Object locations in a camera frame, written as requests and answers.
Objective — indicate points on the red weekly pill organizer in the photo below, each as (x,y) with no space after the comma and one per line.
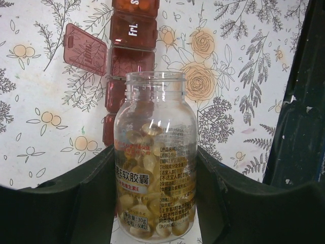
(133,35)

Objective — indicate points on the clear pill bottle yellow pills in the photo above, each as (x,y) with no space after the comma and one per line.
(156,145)

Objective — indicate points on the floral tablecloth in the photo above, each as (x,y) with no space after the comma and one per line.
(52,114)

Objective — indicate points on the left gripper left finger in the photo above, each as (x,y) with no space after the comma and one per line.
(76,207)

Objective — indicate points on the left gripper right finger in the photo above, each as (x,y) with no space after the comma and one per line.
(233,208)

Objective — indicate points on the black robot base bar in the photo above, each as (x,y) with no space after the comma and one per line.
(297,153)

